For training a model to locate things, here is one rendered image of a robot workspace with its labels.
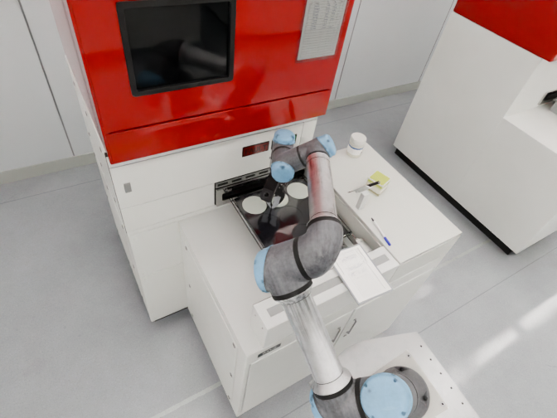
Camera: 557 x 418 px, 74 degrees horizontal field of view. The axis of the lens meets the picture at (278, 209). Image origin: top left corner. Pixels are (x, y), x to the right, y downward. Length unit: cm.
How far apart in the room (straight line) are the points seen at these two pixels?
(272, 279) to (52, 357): 157
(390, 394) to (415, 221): 76
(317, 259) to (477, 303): 200
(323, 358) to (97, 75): 92
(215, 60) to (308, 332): 80
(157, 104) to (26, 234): 185
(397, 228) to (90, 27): 119
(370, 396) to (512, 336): 185
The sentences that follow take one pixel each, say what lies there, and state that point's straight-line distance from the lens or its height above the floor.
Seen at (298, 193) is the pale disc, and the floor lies 90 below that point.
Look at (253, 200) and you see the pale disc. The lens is 156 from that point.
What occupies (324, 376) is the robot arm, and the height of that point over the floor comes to 103.
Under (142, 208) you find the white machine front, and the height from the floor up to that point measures 95.
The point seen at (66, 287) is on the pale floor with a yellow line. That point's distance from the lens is 251.
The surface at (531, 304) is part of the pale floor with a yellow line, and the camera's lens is 306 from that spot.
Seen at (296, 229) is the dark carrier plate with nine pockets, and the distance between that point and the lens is 148.
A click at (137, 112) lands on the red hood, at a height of 139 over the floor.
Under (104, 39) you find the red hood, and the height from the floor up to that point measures 160.
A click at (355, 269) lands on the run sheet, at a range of 134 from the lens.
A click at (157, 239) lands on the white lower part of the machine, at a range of 163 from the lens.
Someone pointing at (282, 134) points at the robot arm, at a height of 127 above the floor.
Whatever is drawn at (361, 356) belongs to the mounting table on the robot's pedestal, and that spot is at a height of 82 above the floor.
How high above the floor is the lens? 202
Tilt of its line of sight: 47 degrees down
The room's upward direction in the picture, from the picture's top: 11 degrees clockwise
